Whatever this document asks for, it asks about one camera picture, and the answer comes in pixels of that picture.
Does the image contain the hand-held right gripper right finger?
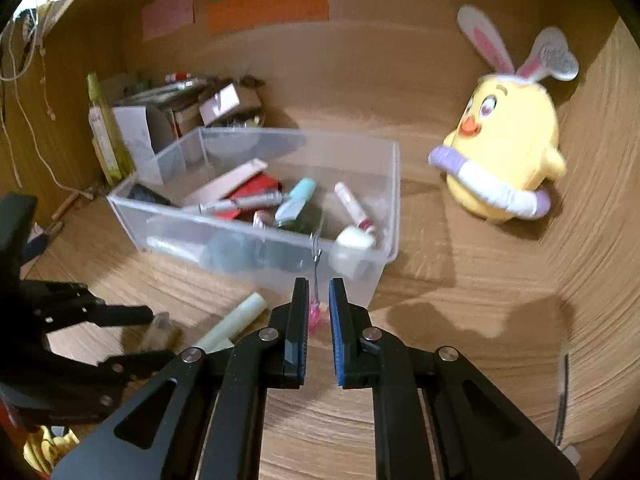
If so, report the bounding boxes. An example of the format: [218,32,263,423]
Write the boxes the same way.
[328,277,579,480]

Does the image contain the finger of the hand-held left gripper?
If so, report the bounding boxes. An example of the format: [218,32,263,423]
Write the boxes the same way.
[102,349,178,386]
[27,281,156,332]

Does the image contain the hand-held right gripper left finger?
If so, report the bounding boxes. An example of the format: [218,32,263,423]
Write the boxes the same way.
[52,277,311,480]

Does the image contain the pink braided keychain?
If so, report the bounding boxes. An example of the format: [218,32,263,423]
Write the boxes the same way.
[308,232,332,333]

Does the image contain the light green tube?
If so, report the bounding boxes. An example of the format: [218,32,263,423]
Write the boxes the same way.
[192,292,267,353]

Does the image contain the white tape roll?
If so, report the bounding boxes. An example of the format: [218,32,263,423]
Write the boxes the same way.
[332,227,377,281]

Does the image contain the slim white pen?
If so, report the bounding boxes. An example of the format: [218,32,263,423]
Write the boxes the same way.
[146,236,211,266]

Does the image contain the pink cosmetic tube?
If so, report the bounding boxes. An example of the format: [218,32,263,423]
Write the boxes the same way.
[334,181,378,233]

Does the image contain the mint green lip balm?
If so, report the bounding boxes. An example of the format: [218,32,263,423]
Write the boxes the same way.
[274,178,316,223]

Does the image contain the grey purple pen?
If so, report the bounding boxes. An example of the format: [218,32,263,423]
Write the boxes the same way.
[182,192,283,216]

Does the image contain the red paper packet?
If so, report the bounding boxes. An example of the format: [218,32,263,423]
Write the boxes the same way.
[225,172,281,221]

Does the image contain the beige packet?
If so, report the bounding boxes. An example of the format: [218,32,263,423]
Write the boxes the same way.
[182,158,268,206]

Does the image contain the clear plastic storage bin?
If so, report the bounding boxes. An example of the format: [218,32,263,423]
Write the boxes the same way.
[106,127,401,311]

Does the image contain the yellow soft item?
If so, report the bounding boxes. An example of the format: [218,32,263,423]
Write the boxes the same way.
[22,425,81,473]

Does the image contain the yellow-green spray bottle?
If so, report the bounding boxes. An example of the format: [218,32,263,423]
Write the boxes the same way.
[86,72,133,186]

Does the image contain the white paper box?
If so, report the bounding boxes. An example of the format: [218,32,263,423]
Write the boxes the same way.
[112,105,173,186]

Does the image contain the stack of books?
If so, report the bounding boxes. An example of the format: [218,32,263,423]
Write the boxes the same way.
[122,77,226,136]

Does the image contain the clear plastic ruler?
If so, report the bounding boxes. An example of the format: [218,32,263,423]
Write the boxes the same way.
[552,352,581,461]

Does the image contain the small open cardboard box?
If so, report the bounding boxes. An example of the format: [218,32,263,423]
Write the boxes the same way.
[199,77,266,128]

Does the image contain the yellow chick plush toy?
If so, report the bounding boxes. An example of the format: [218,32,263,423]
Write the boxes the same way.
[428,5,581,225]

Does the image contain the pink paper note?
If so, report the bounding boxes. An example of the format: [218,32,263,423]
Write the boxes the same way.
[141,0,195,42]

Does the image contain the orange paper note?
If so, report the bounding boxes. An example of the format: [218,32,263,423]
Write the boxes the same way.
[206,0,330,36]

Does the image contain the white hanging cord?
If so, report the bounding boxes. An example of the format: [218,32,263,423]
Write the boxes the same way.
[0,0,96,201]

